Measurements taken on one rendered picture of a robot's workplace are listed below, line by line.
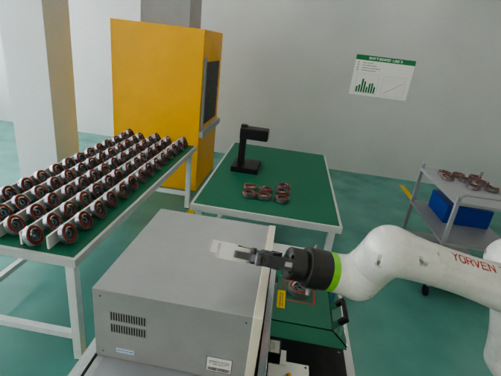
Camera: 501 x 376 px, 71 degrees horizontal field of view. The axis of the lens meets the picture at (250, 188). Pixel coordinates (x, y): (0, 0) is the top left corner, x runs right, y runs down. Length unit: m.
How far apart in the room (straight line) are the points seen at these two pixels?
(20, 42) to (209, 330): 4.15
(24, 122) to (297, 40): 3.95
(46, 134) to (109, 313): 3.92
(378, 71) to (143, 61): 3.56
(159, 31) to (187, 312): 3.87
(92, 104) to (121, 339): 6.31
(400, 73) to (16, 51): 5.13
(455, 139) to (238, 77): 3.67
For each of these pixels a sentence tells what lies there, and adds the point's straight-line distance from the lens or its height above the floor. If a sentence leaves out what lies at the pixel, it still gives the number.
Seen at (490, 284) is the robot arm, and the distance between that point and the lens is 0.91.
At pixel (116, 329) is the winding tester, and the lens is 0.94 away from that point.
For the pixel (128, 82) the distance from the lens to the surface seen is 4.63.
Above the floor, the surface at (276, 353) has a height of 0.92.
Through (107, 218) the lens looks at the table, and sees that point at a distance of 2.40.
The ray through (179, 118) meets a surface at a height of 0.93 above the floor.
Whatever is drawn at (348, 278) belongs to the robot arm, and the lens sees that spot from 0.84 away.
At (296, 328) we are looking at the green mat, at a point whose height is 0.75.
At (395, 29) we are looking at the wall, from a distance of 6.17.
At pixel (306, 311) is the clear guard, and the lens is 1.25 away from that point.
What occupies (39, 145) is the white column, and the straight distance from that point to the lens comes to 4.82.
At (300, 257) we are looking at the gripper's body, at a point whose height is 1.44.
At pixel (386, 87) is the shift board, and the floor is 1.46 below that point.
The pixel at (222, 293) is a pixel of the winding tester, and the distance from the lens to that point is 0.86.
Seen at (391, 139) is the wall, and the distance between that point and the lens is 6.36.
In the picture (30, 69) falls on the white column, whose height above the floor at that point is 1.34.
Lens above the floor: 1.86
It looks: 22 degrees down
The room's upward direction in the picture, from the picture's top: 7 degrees clockwise
